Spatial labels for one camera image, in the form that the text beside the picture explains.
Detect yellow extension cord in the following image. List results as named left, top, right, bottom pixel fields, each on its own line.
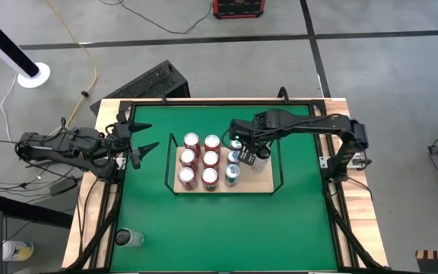
left=43, top=0, right=98, bottom=129

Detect black pole white round base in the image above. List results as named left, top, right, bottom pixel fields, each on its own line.
left=0, top=3, right=52, bottom=90

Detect green table mat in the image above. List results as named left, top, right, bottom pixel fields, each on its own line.
left=110, top=105, right=338, bottom=272

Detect black curved handle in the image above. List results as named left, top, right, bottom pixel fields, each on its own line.
left=277, top=86, right=291, bottom=106

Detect black crate red trim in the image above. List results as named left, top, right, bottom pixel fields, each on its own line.
left=211, top=0, right=266, bottom=20

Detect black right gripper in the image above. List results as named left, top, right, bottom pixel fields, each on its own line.
left=228, top=109, right=293, bottom=167

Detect Star Wars Coca-Cola can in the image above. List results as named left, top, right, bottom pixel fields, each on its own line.
left=179, top=148, right=198, bottom=170

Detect red Coca-Cola can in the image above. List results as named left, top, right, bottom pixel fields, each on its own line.
left=182, top=132, right=202, bottom=154
left=177, top=166, right=198, bottom=192

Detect wooden shelf black metal frame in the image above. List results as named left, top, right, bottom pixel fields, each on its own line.
left=164, top=132, right=284, bottom=196

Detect white yellow wipes canister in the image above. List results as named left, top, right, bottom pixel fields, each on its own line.
left=2, top=239, right=36, bottom=263

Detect black floor cable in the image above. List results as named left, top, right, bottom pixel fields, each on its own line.
left=97, top=0, right=214, bottom=35

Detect black mesh computer case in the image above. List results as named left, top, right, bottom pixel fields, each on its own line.
left=89, top=59, right=192, bottom=117

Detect red Fanta can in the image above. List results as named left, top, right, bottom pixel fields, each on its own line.
left=201, top=167, right=221, bottom=193
left=203, top=134, right=222, bottom=153
left=202, top=150, right=221, bottom=170

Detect white Celsius can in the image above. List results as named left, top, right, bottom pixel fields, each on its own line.
left=114, top=227, right=145, bottom=248
left=252, top=146, right=272, bottom=172

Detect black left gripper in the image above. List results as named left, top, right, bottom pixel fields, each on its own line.
left=106, top=121, right=160, bottom=170

